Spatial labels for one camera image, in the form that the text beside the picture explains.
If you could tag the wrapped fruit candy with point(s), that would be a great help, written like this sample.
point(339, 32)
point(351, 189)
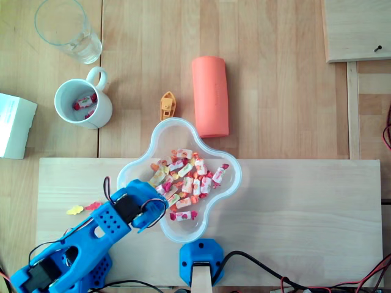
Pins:
point(178, 165)
point(165, 160)
point(90, 113)
point(174, 200)
point(183, 215)
point(171, 191)
point(197, 186)
point(159, 175)
point(200, 165)
point(186, 170)
point(183, 152)
point(184, 202)
point(187, 184)
point(206, 184)
point(85, 101)
point(220, 175)

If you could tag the small wooden board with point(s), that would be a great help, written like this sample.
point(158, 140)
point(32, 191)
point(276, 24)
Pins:
point(357, 27)

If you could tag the blue camera mount foot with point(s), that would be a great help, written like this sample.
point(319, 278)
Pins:
point(201, 250)

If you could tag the narrow wooden slat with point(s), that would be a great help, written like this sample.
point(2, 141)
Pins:
point(353, 110)

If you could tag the candy with red ends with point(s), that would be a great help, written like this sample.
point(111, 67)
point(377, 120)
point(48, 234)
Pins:
point(161, 189)

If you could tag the clear four-lobed plastic bowl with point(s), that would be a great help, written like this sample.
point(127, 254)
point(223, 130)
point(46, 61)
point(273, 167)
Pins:
point(183, 137)

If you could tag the coral rolled case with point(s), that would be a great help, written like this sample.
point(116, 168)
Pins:
point(210, 97)

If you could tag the clear drinking glass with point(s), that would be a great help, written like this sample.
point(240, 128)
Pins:
point(71, 33)

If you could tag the blue perforated robot base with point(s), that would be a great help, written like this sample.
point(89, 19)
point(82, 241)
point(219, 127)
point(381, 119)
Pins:
point(100, 274)

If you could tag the black screw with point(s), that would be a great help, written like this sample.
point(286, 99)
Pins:
point(377, 48)

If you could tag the white cardboard box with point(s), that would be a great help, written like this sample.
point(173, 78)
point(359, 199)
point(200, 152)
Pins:
point(15, 125)

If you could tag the orange toy boat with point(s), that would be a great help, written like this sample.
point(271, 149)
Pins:
point(167, 107)

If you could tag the white ceramic mug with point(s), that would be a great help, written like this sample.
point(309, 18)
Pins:
point(102, 110)

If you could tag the large light wooden board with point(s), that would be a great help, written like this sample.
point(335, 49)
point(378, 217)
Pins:
point(305, 219)

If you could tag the wooden mount stick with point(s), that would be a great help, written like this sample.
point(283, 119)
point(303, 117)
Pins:
point(201, 279)

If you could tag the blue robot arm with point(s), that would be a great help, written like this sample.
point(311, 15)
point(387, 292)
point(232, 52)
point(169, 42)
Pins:
point(88, 244)

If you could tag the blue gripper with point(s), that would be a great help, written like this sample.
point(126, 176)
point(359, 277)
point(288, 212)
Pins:
point(136, 187)

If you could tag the yellow gummy candy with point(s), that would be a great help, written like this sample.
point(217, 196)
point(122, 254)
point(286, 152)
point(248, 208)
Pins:
point(74, 210)

